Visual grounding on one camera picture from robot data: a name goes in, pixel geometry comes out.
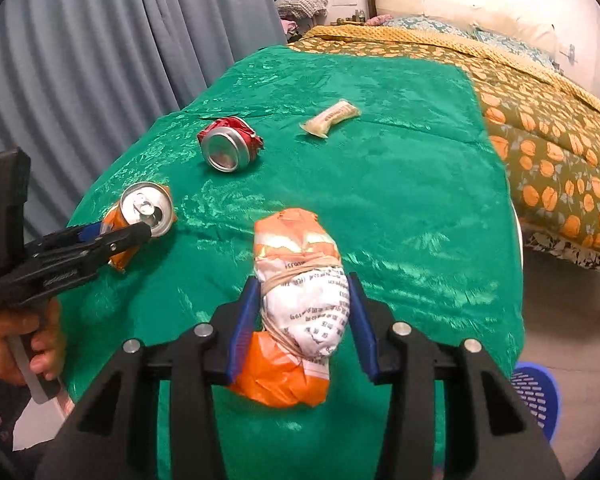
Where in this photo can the green satin cloth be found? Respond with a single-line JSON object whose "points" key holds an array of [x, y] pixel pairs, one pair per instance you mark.
{"points": [[405, 185]]}

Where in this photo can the orange white plastic bag bundle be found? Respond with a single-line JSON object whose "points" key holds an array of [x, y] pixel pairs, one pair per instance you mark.
{"points": [[300, 305]]}

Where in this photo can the blue plastic basket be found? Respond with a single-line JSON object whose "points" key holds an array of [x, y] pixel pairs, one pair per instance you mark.
{"points": [[535, 395]]}

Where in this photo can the cream pillow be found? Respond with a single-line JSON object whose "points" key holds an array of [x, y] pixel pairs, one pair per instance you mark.
{"points": [[455, 10]]}

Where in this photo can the blue patterned pillow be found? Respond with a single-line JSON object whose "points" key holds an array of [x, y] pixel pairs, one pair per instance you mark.
{"points": [[430, 25]]}

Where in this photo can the crushed orange soda can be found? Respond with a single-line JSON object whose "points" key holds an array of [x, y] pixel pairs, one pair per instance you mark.
{"points": [[145, 207]]}

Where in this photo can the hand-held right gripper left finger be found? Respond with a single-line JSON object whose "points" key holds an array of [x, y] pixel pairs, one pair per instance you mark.
{"points": [[245, 325]]}

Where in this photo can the pile of clothes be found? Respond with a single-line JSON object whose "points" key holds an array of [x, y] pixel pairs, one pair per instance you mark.
{"points": [[300, 2]]}

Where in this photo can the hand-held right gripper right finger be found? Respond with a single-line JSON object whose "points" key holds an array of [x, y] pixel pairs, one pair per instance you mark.
{"points": [[362, 325]]}

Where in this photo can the wall socket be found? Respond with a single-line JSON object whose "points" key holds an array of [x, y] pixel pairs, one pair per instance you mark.
{"points": [[570, 53]]}

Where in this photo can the pink cloth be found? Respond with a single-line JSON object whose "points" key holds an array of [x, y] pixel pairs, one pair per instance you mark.
{"points": [[380, 20]]}

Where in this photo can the orange floral blanket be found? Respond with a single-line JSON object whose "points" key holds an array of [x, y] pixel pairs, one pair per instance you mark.
{"points": [[555, 160]]}

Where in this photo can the person's left hand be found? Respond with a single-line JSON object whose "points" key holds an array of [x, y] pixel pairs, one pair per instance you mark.
{"points": [[0, 345]]}

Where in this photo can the grey curtain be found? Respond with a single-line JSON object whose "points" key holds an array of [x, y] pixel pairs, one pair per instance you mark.
{"points": [[105, 35]]}

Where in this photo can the crushed red soda can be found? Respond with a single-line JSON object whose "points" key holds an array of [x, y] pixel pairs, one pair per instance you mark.
{"points": [[225, 147]]}

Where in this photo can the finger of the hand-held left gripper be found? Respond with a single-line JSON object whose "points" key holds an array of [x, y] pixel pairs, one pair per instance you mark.
{"points": [[130, 237], [92, 232]]}

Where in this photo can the beige snack packet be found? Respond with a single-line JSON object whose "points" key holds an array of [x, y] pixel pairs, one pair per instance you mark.
{"points": [[330, 117]]}

